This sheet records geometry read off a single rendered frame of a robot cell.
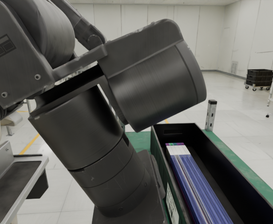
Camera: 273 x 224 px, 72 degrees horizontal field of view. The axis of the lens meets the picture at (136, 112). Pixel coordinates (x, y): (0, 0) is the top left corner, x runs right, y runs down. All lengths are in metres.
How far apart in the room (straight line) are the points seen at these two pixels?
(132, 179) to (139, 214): 0.03
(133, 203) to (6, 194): 0.39
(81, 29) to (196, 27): 9.69
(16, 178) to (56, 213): 1.39
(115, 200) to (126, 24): 9.40
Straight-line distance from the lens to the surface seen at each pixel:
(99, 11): 9.60
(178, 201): 0.41
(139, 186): 0.17
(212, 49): 10.50
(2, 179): 0.58
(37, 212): 1.99
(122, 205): 0.17
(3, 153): 0.59
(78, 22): 0.56
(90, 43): 0.54
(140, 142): 0.81
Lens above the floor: 1.34
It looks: 20 degrees down
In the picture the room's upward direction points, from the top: straight up
